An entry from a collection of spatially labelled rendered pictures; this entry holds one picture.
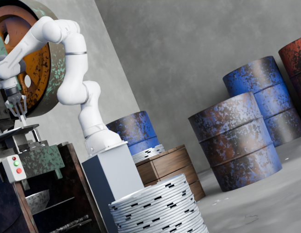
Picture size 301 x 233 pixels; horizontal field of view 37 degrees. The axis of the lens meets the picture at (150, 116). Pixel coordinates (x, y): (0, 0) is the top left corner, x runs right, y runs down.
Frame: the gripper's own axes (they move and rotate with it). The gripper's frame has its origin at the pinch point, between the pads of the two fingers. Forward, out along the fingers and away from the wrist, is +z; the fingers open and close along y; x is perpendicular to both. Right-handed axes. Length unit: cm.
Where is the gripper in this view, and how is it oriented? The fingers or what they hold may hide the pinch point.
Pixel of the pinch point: (23, 120)
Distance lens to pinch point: 271.1
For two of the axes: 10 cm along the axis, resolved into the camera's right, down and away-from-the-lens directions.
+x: -3.0, -1.2, 9.5
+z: 3.0, 9.3, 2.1
